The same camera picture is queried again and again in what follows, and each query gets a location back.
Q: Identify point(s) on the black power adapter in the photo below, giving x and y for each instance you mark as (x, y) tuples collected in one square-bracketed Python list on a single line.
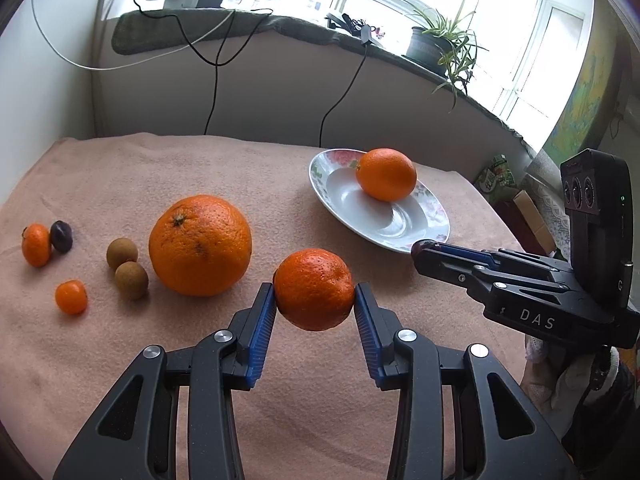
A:
[(368, 35)]

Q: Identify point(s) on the large orange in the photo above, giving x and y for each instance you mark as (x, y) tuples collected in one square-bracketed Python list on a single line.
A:
[(200, 245)]

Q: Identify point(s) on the cardboard box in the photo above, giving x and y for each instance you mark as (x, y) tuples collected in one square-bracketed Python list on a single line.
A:
[(532, 220)]

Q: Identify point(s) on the smooth round orange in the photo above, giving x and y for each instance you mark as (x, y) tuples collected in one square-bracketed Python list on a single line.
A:
[(387, 175)]

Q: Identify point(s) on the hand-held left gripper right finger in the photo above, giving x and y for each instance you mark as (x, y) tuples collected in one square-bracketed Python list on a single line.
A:
[(367, 332)]

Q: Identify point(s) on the potted spider plant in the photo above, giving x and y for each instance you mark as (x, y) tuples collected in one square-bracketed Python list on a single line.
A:
[(425, 45)]

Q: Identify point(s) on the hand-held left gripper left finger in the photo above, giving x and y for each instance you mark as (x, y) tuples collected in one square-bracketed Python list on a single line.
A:
[(262, 330)]

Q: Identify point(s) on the black clip gadget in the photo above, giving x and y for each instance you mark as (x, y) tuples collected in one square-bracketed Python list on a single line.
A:
[(342, 21)]

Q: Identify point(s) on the grey windowsill cloth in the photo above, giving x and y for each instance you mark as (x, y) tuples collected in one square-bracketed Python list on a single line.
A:
[(250, 27)]

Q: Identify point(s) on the grey lace cloth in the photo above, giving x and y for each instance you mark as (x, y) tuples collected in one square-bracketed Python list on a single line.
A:
[(550, 200)]

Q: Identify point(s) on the green snack bag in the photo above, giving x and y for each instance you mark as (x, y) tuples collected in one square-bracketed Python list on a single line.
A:
[(495, 175)]

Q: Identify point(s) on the white floral plate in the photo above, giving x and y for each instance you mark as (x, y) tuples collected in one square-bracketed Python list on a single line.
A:
[(350, 205)]

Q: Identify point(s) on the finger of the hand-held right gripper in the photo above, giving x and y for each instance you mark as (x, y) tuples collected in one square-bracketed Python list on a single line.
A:
[(450, 267), (525, 260)]

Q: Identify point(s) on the brown longan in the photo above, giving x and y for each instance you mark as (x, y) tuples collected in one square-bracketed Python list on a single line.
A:
[(122, 253), (131, 280)]

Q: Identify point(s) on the person's right forearm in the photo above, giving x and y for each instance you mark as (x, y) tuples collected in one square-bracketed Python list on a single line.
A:
[(605, 425)]

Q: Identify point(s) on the wall poster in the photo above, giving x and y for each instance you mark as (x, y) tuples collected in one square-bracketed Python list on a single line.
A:
[(580, 105)]

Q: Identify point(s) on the tiny orange kumquat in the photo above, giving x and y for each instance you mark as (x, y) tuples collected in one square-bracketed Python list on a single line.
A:
[(71, 297)]

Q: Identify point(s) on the person's right hand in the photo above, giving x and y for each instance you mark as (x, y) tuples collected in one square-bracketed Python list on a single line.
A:
[(575, 375)]

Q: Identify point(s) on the pink blanket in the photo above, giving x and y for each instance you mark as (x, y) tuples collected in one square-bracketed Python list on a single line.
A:
[(150, 360)]

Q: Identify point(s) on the medium orange mandarin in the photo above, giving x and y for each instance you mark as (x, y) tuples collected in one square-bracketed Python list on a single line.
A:
[(312, 287)]

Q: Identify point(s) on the small tangerine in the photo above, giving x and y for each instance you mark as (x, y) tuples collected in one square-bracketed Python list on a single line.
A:
[(36, 246)]

